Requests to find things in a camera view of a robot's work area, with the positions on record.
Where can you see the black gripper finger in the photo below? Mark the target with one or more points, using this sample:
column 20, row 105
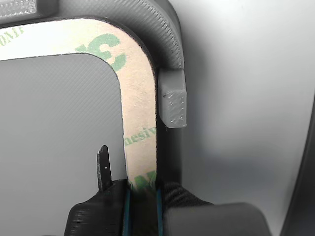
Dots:
column 197, row 218
column 98, row 216

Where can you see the beige adhesive frame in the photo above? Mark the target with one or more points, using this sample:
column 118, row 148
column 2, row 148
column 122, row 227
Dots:
column 137, row 98

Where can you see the gray 3D-printed box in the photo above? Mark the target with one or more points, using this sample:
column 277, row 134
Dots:
column 49, row 123

